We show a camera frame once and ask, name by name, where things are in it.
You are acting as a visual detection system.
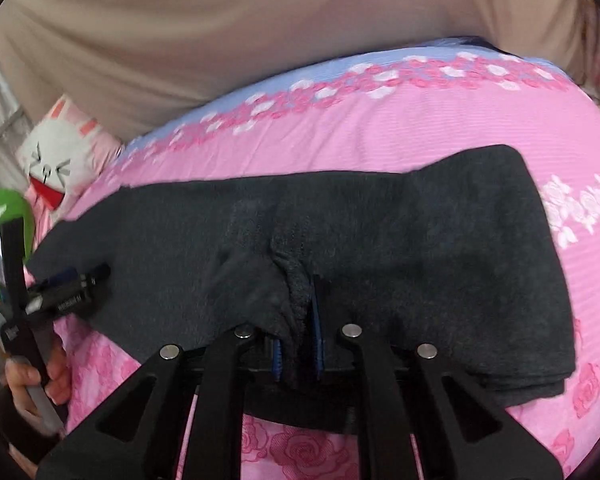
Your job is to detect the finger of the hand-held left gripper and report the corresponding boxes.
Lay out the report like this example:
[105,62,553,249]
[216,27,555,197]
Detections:
[24,263,112,322]

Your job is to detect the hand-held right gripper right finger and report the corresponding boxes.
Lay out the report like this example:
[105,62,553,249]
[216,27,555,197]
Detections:
[307,277,565,480]

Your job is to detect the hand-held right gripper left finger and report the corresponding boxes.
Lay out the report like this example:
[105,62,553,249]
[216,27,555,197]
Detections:
[36,324,284,480]

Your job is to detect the dark grey pants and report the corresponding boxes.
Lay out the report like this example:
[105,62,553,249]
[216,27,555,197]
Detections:
[28,144,576,433]

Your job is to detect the person's left hand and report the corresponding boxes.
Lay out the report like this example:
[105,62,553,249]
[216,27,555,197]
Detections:
[0,332,72,423]

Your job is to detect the white rabbit plush pillow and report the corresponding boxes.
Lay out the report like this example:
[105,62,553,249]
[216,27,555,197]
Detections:
[17,92,126,211]

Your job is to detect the pink floral bed sheet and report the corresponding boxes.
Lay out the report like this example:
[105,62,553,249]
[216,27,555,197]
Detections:
[22,46,600,480]

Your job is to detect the beige curtain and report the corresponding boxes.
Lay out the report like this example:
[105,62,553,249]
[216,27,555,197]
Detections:
[0,0,600,143]

